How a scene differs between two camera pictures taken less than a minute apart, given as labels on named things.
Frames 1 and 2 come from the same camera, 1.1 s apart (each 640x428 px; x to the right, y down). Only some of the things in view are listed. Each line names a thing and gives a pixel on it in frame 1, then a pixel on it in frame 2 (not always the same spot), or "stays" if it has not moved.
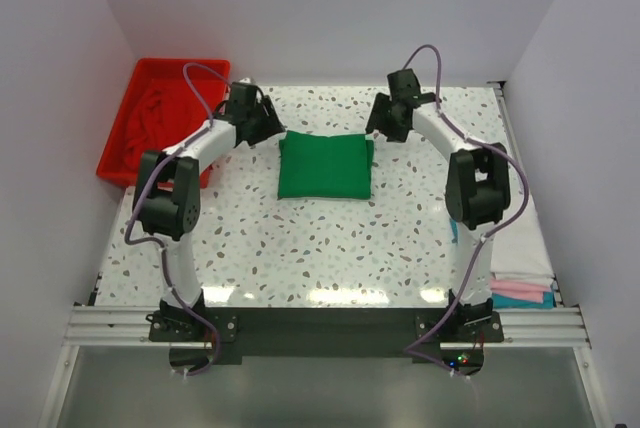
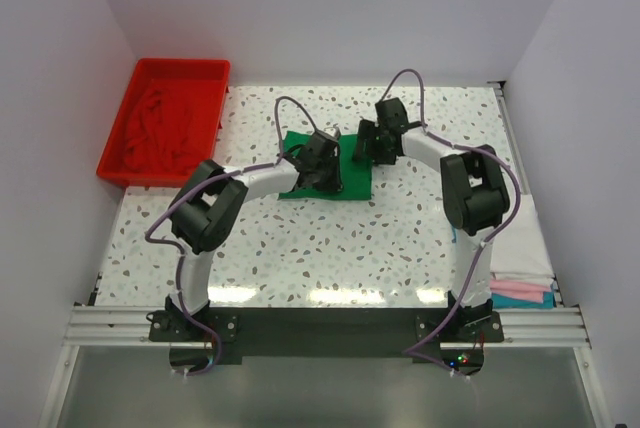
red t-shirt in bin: (163, 114) stays
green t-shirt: (329, 167) stays
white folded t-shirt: (519, 251) stays
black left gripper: (265, 118) → (324, 177)
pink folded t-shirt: (519, 290) stays
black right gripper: (385, 118) → (368, 143)
